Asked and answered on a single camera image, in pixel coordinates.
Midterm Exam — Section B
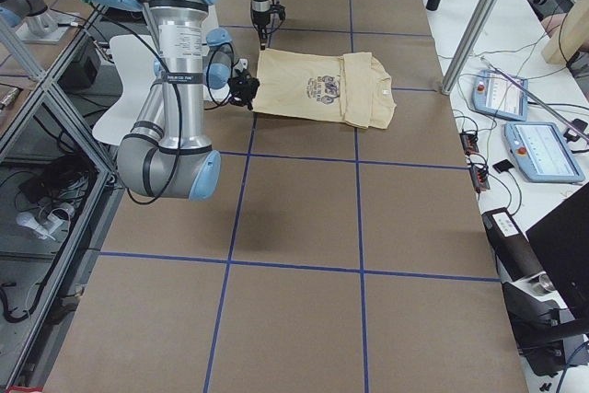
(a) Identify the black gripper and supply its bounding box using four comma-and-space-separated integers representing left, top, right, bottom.
253, 19, 270, 50
228, 71, 259, 108

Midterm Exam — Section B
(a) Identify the cream long-sleeve printed shirt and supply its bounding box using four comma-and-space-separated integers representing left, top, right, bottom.
253, 49, 396, 130

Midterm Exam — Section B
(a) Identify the white plastic chair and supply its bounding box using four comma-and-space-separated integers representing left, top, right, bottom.
92, 34, 163, 146

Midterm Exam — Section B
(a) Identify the far blue teach pendant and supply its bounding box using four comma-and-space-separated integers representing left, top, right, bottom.
471, 70, 528, 121

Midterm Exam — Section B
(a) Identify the blue teach pendant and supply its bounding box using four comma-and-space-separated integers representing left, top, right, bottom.
471, 70, 528, 121
503, 121, 585, 183

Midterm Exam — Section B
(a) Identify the near blue teach pendant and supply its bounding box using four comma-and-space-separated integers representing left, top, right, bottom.
503, 121, 585, 183

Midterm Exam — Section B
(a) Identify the black monitor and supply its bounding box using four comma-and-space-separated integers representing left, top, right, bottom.
526, 186, 588, 318

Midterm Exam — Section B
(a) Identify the black label printer box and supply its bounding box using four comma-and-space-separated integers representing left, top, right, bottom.
482, 208, 565, 357

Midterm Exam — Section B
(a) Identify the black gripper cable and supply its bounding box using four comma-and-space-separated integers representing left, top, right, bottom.
200, 38, 240, 111

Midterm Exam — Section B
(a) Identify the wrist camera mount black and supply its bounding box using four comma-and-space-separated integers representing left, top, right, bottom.
270, 0, 286, 22

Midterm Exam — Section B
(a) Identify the aluminium frame post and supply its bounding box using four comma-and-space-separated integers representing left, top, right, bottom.
441, 0, 498, 96

